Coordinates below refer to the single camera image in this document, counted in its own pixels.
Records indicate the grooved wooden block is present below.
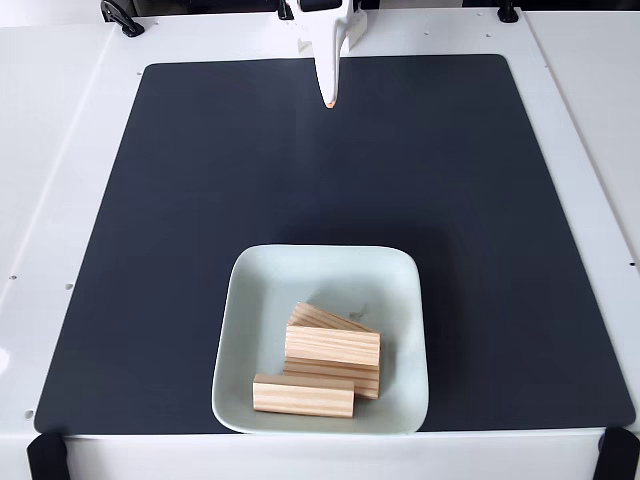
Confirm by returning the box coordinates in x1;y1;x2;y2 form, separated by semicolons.
283;355;382;401
288;300;379;333
284;323;383;369
251;373;357;419

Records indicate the pale green square plate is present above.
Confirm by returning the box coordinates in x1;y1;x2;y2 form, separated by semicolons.
210;243;430;435

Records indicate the black rubber mat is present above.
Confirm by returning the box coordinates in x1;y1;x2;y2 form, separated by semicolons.
33;53;636;435

